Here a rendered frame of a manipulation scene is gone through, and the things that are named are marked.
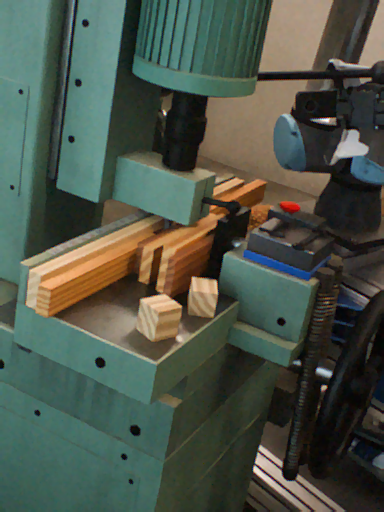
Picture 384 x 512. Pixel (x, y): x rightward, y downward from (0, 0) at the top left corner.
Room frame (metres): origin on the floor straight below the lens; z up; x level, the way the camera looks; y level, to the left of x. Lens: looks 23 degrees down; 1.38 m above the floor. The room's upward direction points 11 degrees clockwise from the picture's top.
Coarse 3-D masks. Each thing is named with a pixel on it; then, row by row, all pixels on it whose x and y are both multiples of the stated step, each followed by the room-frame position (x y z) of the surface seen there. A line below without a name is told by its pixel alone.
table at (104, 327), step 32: (128, 288) 0.98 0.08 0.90; (32, 320) 0.88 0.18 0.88; (64, 320) 0.86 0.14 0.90; (96, 320) 0.88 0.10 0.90; (128, 320) 0.89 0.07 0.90; (192, 320) 0.93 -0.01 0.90; (224, 320) 0.97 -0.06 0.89; (64, 352) 0.85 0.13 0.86; (96, 352) 0.84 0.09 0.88; (128, 352) 0.82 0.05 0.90; (160, 352) 0.83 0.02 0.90; (192, 352) 0.89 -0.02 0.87; (256, 352) 0.97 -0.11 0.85; (288, 352) 0.96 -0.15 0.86; (128, 384) 0.82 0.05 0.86; (160, 384) 0.82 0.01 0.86
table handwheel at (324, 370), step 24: (360, 336) 0.92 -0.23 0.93; (360, 360) 0.91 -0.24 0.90; (336, 384) 0.88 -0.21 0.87; (360, 384) 0.97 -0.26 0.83; (336, 408) 0.87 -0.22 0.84; (360, 408) 0.98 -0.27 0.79; (312, 432) 0.88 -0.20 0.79; (336, 432) 0.96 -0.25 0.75; (312, 456) 0.88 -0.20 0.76; (336, 456) 0.99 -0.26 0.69
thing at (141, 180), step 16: (128, 160) 1.14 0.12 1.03; (144, 160) 1.14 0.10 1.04; (160, 160) 1.16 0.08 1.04; (128, 176) 1.13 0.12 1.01; (144, 176) 1.12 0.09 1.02; (160, 176) 1.11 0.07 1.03; (176, 176) 1.10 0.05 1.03; (192, 176) 1.11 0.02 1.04; (208, 176) 1.13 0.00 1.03; (112, 192) 1.14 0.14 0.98; (128, 192) 1.13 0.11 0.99; (144, 192) 1.12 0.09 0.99; (160, 192) 1.11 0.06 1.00; (176, 192) 1.10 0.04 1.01; (192, 192) 1.09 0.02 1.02; (208, 192) 1.13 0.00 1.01; (144, 208) 1.12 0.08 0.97; (160, 208) 1.11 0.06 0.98; (176, 208) 1.10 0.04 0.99; (192, 208) 1.09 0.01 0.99; (208, 208) 1.14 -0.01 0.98
